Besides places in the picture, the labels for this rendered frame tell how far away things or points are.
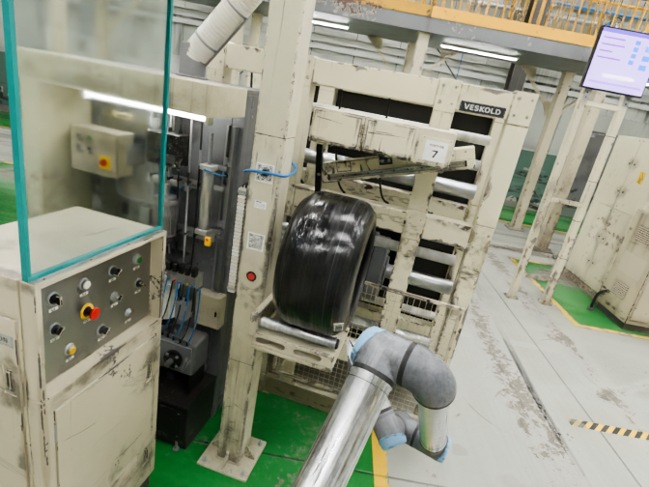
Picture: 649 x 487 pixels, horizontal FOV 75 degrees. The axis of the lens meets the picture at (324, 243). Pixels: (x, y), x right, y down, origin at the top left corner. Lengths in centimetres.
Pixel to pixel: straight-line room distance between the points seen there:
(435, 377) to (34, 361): 106
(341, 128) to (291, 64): 37
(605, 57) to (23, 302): 489
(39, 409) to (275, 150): 111
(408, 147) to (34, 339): 143
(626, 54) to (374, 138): 370
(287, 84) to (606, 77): 394
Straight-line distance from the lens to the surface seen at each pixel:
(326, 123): 186
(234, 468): 244
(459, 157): 195
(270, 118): 166
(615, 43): 515
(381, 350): 110
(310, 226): 153
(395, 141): 181
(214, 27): 210
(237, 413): 224
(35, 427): 157
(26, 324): 137
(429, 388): 111
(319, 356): 177
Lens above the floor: 185
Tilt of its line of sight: 19 degrees down
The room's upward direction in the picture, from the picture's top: 11 degrees clockwise
